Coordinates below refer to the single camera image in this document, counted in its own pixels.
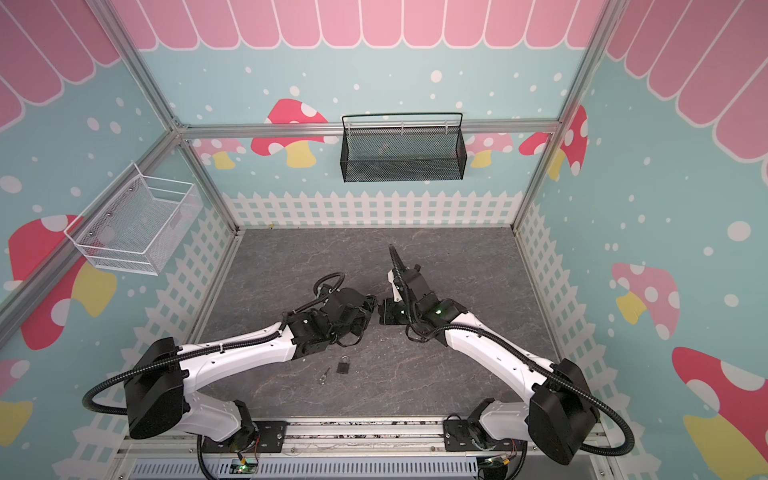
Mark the left green circuit board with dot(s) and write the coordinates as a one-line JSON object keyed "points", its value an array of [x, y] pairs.
{"points": [[244, 467]]}

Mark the black wire mesh basket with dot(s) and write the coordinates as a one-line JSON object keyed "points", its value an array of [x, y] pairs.
{"points": [[403, 147]]}

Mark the black padlock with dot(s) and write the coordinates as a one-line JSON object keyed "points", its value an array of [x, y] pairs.
{"points": [[343, 366]]}

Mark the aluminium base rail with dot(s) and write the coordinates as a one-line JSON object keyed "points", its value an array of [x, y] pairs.
{"points": [[322, 436]]}

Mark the right green circuit board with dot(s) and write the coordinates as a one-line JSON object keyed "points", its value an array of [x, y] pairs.
{"points": [[497, 461]]}

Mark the green circuit board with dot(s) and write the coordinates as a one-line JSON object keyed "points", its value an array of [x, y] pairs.
{"points": [[497, 461], [244, 467]]}

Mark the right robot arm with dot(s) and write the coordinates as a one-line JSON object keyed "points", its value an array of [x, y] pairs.
{"points": [[555, 410]]}

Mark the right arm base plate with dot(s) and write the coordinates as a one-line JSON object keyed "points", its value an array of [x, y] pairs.
{"points": [[461, 435]]}

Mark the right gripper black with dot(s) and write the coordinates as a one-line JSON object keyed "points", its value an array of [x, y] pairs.
{"points": [[411, 285]]}

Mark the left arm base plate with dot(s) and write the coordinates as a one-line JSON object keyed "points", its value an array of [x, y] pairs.
{"points": [[260, 436]]}

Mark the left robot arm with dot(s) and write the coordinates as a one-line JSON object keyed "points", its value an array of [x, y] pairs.
{"points": [[162, 392]]}

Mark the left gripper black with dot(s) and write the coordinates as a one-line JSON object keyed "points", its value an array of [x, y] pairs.
{"points": [[368, 309]]}

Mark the white wire mesh basket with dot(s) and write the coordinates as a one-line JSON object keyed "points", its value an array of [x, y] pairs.
{"points": [[136, 227]]}

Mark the white slotted cable duct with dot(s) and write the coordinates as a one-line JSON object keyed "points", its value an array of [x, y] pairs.
{"points": [[352, 468]]}

